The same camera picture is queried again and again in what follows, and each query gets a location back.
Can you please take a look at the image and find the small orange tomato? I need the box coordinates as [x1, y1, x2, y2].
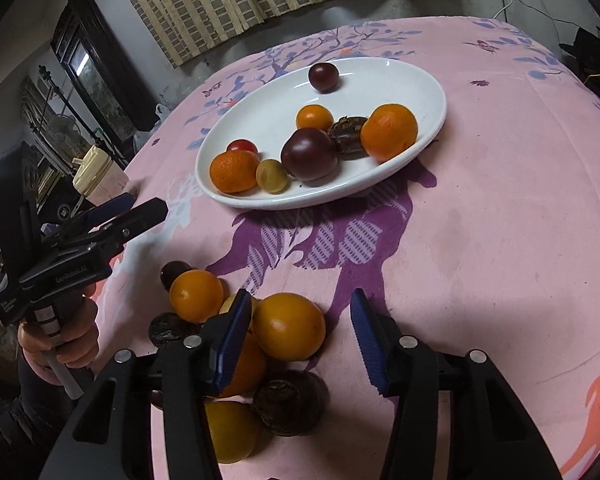
[296, 104, 334, 131]

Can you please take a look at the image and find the pink deer print tablecloth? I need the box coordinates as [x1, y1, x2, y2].
[97, 18, 600, 479]

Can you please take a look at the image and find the dark purple small plum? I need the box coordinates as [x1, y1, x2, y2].
[160, 260, 192, 292]

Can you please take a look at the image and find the red cherry tomato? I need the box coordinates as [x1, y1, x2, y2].
[226, 139, 259, 154]

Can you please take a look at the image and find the dark cherry with stem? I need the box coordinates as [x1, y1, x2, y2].
[309, 63, 339, 93]

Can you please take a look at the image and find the small yellow green fruit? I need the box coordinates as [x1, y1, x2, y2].
[256, 159, 289, 194]

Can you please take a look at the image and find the standing fan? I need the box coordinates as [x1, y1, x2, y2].
[47, 114, 81, 142]

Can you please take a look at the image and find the orange yellow round fruit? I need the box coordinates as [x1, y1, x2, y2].
[251, 292, 326, 362]

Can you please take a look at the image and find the cream lidded drink cup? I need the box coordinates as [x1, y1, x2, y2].
[72, 145, 129, 206]

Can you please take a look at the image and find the black shelf with electronics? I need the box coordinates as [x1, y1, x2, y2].
[559, 27, 600, 99]

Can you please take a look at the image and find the green orange round fruit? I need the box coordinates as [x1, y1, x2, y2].
[206, 401, 260, 464]

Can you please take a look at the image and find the white oval plate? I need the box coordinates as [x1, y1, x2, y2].
[196, 58, 448, 210]

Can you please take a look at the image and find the dark framed mirror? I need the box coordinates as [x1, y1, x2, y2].
[50, 0, 158, 140]

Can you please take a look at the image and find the orange round tomato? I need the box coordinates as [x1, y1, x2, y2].
[169, 270, 224, 324]

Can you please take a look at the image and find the dark purple round plum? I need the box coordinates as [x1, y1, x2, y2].
[280, 128, 338, 182]

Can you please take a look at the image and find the person's left hand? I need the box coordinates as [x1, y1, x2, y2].
[17, 285, 99, 386]

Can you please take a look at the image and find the large orange mandarin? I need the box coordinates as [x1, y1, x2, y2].
[361, 103, 418, 162]

